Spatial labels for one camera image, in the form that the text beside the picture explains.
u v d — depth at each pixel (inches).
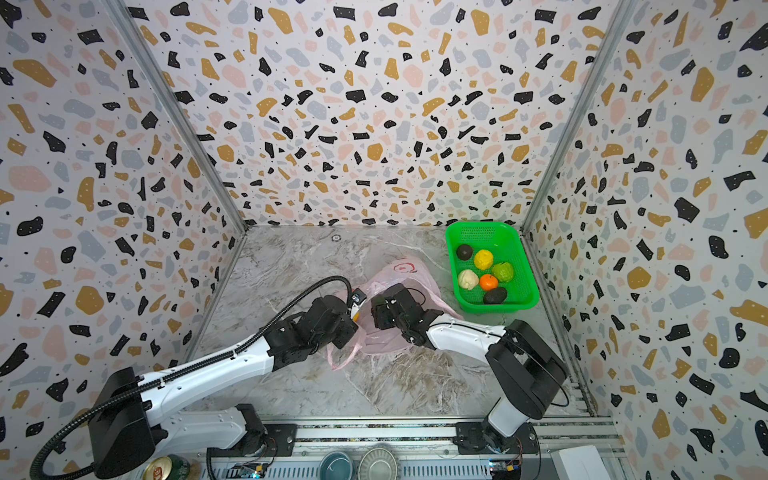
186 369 17.7
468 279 39.3
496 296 37.7
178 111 33.9
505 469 28.2
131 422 15.0
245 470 27.6
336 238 46.3
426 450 28.8
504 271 40.4
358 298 27.1
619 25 28.7
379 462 27.8
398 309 26.9
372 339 35.3
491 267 41.6
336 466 27.8
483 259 41.8
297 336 22.7
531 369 17.7
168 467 24.2
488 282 39.7
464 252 43.1
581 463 26.6
